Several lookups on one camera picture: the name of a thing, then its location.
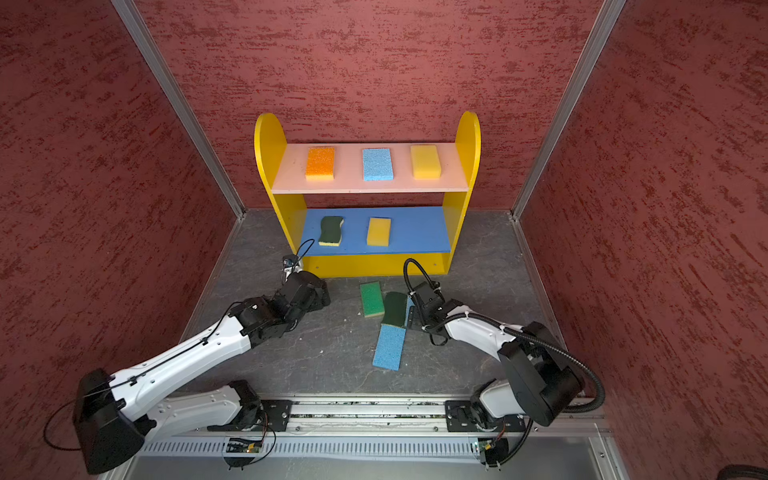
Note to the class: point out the yellow sponge front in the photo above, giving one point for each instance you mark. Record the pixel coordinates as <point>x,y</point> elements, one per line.
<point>378,234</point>

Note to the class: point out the yellow wooden two-tier shelf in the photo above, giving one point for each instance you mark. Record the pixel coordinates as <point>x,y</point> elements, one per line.
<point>427,215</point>

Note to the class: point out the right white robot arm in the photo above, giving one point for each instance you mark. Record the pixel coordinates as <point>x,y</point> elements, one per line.
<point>542,379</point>

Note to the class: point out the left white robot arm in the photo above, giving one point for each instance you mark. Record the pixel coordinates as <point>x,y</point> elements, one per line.
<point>115,415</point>

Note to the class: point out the dark green wavy sponge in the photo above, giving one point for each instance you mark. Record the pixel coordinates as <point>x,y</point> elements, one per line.
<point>395,310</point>
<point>331,231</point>

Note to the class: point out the right aluminium corner post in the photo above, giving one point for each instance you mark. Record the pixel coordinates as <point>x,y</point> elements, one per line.
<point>605,22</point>

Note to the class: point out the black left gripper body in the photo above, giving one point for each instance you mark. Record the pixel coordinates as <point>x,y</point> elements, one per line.
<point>320,300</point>

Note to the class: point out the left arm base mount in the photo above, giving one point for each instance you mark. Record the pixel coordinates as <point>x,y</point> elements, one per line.
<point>258,416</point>

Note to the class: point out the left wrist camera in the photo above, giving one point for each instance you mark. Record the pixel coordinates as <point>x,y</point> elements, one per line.
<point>291,263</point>

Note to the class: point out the perforated metal vent strip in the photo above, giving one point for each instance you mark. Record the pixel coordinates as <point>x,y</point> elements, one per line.
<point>333,447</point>

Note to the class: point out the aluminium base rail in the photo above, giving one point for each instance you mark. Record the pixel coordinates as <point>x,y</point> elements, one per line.
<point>360,414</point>

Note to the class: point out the left aluminium corner post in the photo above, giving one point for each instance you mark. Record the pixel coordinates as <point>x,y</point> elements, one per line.
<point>139,32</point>

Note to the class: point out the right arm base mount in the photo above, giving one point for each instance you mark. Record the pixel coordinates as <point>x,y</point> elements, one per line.
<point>465,416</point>

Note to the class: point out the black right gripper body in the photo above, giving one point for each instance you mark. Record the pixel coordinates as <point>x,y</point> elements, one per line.
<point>424,316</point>

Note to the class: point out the bright green yellow sponge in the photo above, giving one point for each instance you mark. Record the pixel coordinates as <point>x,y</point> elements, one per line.
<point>372,299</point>

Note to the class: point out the orange sponge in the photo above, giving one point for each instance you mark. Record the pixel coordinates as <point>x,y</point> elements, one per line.
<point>320,164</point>

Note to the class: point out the aluminium corner post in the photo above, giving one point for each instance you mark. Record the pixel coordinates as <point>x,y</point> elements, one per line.
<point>605,22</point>
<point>139,32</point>

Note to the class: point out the blue sponge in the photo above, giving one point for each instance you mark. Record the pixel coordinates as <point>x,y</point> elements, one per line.
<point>377,165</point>
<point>409,313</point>
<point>389,347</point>

